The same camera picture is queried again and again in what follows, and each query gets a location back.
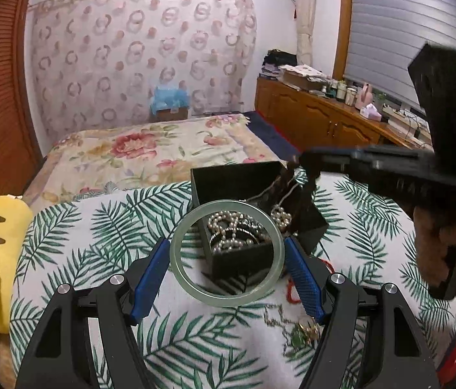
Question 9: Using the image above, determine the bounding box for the pearl necklace strand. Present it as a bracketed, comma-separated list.
[206, 208, 272, 254]

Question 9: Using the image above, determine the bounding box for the pale green jade bangle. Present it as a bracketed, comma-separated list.
[169, 199, 285, 308]

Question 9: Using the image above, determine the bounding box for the black open jewelry box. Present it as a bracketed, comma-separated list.
[190, 161, 328, 280]

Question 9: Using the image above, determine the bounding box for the person right hand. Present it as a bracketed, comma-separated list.
[413, 207, 456, 287]

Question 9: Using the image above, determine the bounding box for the wooden sideboard cabinet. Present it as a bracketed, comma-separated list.
[254, 77, 422, 151]

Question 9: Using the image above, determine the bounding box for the pink tissue box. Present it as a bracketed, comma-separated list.
[360, 103, 382, 122]

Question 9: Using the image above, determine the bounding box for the stack of papers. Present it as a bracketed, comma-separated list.
[279, 64, 329, 91]

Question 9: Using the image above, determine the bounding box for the leaf print tablecloth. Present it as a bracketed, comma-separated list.
[7, 165, 456, 389]

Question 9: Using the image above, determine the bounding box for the pile of dark clothes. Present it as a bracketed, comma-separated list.
[259, 49, 297, 80]

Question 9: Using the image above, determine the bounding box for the grey window blind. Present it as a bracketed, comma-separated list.
[344, 0, 456, 107]

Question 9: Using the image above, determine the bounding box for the floral bed blanket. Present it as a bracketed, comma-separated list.
[23, 112, 297, 213]

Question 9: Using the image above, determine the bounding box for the patterned pink curtain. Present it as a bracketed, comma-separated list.
[31, 0, 257, 141]

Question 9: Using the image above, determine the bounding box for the red cord bracelet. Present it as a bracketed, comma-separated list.
[285, 256, 336, 307]

